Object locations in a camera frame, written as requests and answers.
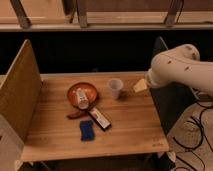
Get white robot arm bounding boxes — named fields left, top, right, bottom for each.
left=145, top=44, right=213, bottom=96

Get clear plastic cup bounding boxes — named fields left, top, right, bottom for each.
left=107, top=78, right=124, bottom=99

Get orange bowl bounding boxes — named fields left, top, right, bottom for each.
left=67, top=82, right=98, bottom=109

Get white tipped cup in bowl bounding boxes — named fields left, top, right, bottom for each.
left=76, top=88, right=89, bottom=109

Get yellow wooden block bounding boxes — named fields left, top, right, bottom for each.
left=133, top=79, right=147, bottom=93

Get dark brown spoon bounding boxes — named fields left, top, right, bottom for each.
left=66, top=110, right=87, bottom=120

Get blue sponge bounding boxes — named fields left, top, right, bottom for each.
left=80, top=120, right=95, bottom=141

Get wooden side board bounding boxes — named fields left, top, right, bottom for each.
left=0, top=39, right=42, bottom=140

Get black floor cables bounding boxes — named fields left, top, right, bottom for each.
left=172, top=99, right=213, bottom=171

